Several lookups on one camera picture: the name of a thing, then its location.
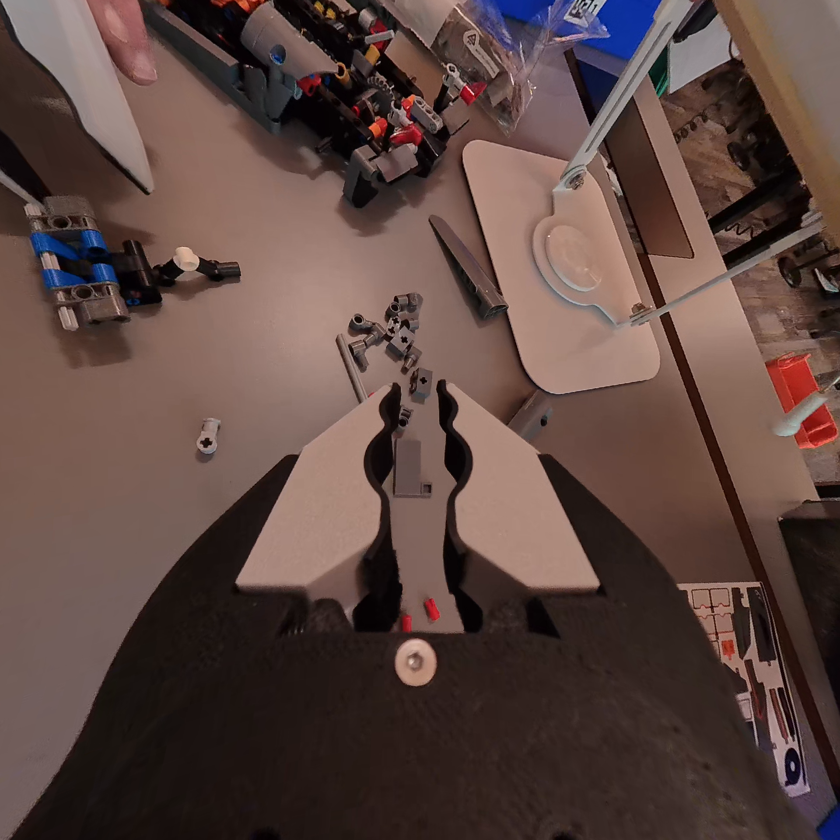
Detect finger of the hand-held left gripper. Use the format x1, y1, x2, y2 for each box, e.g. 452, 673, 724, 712
0, 131, 50, 210
0, 0, 153, 194

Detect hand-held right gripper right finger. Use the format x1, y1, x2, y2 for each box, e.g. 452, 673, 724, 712
436, 381, 600, 632

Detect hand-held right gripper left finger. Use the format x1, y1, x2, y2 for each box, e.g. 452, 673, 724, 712
235, 382, 403, 632

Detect blue and grey lego subassembly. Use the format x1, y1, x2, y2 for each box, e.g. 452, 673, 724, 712
25, 196, 242, 331

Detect long grey lego panel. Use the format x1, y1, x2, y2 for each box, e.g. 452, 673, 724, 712
430, 215, 509, 320

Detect partly built lego car model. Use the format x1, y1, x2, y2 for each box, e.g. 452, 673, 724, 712
141, 0, 473, 210

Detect flat grey lego tile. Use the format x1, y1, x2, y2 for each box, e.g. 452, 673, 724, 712
392, 438, 434, 497

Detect light grey lego axle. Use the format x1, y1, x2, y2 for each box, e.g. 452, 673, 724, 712
336, 333, 370, 403

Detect pile of dark grey lego connectors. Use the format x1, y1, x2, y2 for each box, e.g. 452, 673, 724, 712
348, 290, 437, 403

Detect dark cardboard set box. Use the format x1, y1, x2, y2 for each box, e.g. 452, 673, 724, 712
777, 500, 840, 697

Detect plastic bag of lego parts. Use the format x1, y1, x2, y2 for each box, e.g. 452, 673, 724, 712
430, 0, 627, 135

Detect person's left hand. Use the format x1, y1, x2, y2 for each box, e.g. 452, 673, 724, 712
88, 0, 158, 85

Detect sticker sheet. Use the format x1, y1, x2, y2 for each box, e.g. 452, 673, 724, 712
676, 581, 811, 798

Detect red storage bin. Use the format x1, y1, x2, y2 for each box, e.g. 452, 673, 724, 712
764, 353, 840, 450

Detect blue storage bins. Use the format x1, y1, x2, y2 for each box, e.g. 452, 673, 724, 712
497, 0, 667, 99

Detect white plastic handle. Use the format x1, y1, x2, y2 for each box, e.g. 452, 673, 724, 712
773, 377, 840, 438

